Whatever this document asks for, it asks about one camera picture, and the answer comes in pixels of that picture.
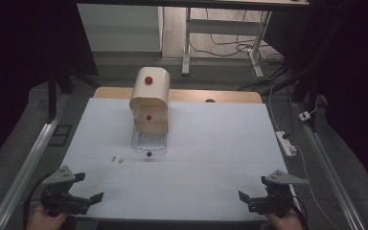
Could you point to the small pale earring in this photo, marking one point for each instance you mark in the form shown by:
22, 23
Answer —
120, 160
113, 158

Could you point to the black stand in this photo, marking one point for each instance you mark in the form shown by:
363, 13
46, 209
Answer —
310, 80
52, 96

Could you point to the white adapter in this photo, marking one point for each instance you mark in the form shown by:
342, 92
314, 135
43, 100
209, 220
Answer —
304, 116

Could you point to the black plug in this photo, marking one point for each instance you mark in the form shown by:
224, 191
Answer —
287, 136

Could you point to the white power strip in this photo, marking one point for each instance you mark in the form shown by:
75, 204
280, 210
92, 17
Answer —
286, 144

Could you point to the clear drawer red knob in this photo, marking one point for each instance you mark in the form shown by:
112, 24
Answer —
149, 154

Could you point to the person's left hand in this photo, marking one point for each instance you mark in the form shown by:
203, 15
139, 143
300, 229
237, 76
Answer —
46, 221

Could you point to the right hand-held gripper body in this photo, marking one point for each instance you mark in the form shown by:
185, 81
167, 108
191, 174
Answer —
276, 201

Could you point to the cream drawer cabinet red knobs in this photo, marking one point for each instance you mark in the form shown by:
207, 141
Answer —
149, 96

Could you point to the aluminium rail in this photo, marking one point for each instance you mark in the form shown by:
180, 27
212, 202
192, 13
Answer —
329, 172
28, 166

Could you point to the wooden table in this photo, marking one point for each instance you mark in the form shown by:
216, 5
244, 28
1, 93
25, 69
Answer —
188, 95

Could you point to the pale blue table sheet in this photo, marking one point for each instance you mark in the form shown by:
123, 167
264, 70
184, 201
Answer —
204, 159

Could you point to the person's right hand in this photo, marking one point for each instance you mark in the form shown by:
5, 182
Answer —
284, 223

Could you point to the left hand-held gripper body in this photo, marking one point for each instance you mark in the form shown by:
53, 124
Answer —
60, 198

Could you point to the white-legged desk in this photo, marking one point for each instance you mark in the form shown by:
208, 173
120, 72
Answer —
223, 27

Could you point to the black floor plate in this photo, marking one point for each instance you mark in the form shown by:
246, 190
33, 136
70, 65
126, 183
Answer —
60, 135

